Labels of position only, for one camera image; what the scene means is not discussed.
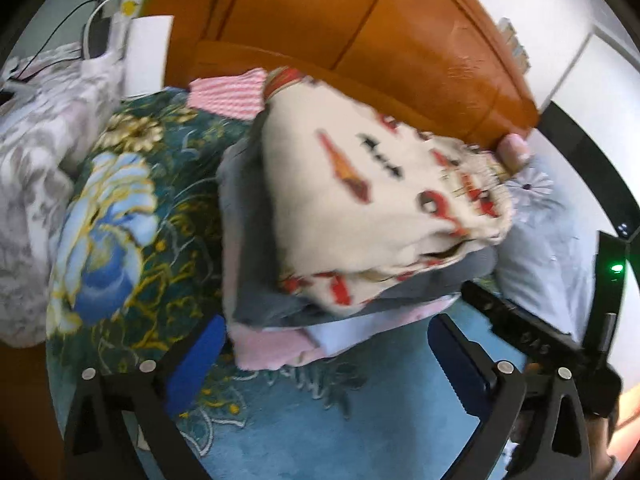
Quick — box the pink striped cloth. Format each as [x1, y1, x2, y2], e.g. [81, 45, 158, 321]
[187, 69, 268, 121]

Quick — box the orange wooden headboard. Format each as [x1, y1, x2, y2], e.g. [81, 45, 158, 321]
[142, 0, 541, 148]

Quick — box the person's right forearm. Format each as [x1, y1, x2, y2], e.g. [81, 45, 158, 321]
[582, 410, 621, 480]

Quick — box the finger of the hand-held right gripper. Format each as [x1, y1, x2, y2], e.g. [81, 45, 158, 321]
[460, 280, 586, 376]

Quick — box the white wardrobe with black stripe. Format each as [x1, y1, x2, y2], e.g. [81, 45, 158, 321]
[525, 25, 640, 241]

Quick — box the grey white floral cloth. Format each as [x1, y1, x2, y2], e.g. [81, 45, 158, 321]
[0, 42, 126, 348]

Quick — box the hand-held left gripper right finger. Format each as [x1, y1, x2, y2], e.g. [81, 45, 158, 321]
[427, 314, 593, 480]

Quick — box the cream car-print garment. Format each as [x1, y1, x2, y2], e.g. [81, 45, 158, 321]
[260, 67, 516, 318]

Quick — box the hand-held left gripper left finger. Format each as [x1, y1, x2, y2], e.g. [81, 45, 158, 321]
[62, 314, 228, 480]

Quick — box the black cable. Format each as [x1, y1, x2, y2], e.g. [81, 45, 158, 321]
[7, 0, 103, 83]

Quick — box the grey folded garment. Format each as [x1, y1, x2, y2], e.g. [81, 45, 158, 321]
[218, 125, 498, 328]

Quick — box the person's right hand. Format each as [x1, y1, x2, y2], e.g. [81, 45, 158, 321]
[575, 362, 623, 418]

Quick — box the teal floral bedsheet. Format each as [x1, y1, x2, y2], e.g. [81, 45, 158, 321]
[45, 87, 586, 480]

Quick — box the white folded garment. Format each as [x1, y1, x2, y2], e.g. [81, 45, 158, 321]
[300, 310, 431, 358]

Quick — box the white cable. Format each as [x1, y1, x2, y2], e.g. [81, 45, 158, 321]
[82, 0, 118, 61]

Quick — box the pink folded garment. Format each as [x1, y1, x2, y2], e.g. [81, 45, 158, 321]
[232, 295, 458, 371]

